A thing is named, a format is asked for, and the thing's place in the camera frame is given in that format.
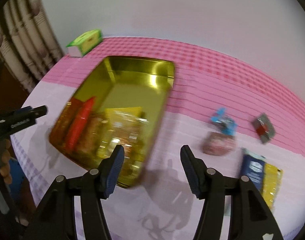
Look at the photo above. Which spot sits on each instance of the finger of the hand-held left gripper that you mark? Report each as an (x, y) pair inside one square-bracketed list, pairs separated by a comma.
[(23, 110), (38, 112)]

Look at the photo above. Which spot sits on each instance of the pink checkered tablecloth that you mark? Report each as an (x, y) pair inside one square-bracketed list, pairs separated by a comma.
[(217, 80)]

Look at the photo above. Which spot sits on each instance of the yellow snack packet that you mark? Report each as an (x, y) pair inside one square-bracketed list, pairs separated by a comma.
[(272, 182), (122, 125)]

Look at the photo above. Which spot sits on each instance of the red snack packet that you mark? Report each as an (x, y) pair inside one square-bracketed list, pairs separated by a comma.
[(80, 122)]

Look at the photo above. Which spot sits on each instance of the person's left hand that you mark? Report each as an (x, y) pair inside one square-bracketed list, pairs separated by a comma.
[(5, 155)]

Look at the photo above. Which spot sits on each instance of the green tissue pack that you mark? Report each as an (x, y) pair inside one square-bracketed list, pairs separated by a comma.
[(87, 41)]

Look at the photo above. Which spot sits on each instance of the patterned beige curtain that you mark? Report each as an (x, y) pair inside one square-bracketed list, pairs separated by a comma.
[(25, 35)]

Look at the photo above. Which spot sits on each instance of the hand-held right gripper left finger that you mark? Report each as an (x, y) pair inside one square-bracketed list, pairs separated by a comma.
[(115, 170)]

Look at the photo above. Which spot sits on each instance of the grey speckled snack block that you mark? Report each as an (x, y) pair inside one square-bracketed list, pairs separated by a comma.
[(263, 128)]

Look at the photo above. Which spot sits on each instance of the clear brown pastry packet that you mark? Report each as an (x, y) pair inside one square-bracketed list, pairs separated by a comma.
[(92, 135)]

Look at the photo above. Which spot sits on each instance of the dark blue snack packet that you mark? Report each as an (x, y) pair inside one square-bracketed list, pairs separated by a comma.
[(253, 170)]

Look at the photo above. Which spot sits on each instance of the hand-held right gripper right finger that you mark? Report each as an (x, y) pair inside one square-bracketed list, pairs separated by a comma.
[(190, 170)]

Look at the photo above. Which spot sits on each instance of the blue candy packet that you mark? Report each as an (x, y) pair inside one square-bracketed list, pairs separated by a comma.
[(223, 122)]

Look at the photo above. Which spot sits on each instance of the red tin box gold inside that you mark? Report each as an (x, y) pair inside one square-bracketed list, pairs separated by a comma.
[(132, 90)]

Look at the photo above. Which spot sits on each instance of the pink floral snack packet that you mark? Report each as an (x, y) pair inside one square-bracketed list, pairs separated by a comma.
[(218, 143)]

